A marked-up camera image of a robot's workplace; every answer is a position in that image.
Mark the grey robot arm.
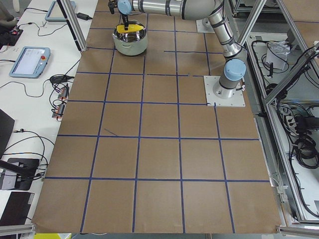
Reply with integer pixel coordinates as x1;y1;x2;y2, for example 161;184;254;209
108;0;247;99

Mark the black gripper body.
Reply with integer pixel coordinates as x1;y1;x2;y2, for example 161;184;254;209
108;0;130;25

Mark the yellow corn cob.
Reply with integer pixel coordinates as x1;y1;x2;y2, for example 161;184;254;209
116;22;144;33

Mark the near blue teach pendant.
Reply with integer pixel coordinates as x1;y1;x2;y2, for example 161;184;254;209
9;46;51;79

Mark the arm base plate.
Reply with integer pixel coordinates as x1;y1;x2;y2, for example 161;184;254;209
196;18;215;33
203;76;246;108

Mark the aluminium frame post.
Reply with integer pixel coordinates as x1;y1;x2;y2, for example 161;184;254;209
57;0;87;52

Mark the black tablet stand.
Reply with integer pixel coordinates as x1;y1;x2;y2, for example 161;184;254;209
0;111;39;191

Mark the small usb hub box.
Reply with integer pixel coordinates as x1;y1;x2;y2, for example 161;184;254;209
58;85;69;100

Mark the far blue teach pendant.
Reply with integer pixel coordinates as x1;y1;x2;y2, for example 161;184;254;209
44;0;66;22

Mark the blue teach pendant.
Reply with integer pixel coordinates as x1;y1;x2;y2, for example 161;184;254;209
9;46;51;79
44;0;66;22

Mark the pale green cooking pot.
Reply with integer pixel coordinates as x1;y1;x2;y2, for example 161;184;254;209
112;20;148;56

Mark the black power adapter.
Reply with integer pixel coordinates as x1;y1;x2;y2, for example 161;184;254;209
76;12;93;20

